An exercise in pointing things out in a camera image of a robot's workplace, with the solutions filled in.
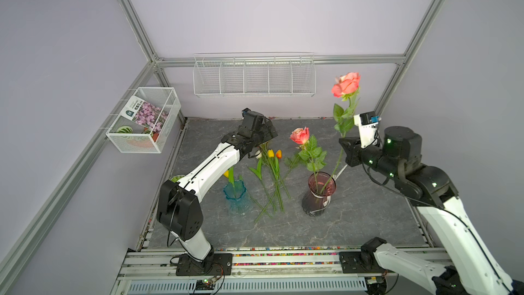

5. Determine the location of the orange tulip flower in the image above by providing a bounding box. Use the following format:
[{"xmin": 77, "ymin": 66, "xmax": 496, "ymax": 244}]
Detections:
[{"xmin": 274, "ymin": 150, "xmax": 291, "ymax": 198}]

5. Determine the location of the dark red glass vase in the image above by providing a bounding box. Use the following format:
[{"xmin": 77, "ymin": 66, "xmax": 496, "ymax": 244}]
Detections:
[{"xmin": 302, "ymin": 172, "xmax": 337, "ymax": 217}]

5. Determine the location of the small pink rose flower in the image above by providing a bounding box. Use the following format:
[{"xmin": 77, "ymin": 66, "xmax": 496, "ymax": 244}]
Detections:
[{"xmin": 290, "ymin": 127, "xmax": 327, "ymax": 195}]

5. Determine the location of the red rose flower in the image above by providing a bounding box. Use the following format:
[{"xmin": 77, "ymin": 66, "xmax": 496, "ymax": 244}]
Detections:
[{"xmin": 255, "ymin": 142, "xmax": 296, "ymax": 223}]

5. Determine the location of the pink rose double bloom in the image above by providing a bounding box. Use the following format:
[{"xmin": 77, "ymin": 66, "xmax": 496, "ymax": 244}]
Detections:
[{"xmin": 318, "ymin": 72, "xmax": 362, "ymax": 195}]

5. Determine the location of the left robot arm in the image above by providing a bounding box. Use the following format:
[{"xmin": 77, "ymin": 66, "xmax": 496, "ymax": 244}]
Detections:
[{"xmin": 156, "ymin": 109, "xmax": 278, "ymax": 277}]

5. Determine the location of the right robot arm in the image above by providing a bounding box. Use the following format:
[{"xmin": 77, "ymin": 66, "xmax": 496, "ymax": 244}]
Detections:
[{"xmin": 339, "ymin": 126, "xmax": 523, "ymax": 294}]

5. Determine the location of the white tulip flower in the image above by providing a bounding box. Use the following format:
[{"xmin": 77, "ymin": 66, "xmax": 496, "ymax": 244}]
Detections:
[{"xmin": 249, "ymin": 150, "xmax": 275, "ymax": 208}]

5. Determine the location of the blue glass vase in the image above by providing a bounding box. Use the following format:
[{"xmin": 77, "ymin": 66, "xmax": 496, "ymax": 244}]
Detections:
[{"xmin": 223, "ymin": 180, "xmax": 249, "ymax": 216}]

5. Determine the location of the small potted green plant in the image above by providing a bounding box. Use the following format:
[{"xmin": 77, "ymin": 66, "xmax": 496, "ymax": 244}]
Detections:
[{"xmin": 170, "ymin": 175, "xmax": 185, "ymax": 182}]

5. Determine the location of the flower seed packet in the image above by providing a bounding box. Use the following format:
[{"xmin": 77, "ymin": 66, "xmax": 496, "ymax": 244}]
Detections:
[{"xmin": 120, "ymin": 96, "xmax": 169, "ymax": 133}]

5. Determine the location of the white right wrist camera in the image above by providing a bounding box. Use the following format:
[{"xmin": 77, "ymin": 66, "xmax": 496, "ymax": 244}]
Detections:
[{"xmin": 353, "ymin": 111, "xmax": 381, "ymax": 149}]

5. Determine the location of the white wire wall shelf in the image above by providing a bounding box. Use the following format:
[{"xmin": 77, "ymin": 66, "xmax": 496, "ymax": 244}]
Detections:
[{"xmin": 192, "ymin": 54, "xmax": 317, "ymax": 97}]

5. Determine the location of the white wire side basket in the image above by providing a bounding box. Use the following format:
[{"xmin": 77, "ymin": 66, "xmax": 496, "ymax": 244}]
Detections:
[{"xmin": 106, "ymin": 87, "xmax": 181, "ymax": 154}]

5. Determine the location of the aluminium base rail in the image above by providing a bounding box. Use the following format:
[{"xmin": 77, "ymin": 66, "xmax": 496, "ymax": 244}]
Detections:
[{"xmin": 110, "ymin": 246, "xmax": 455, "ymax": 295}]

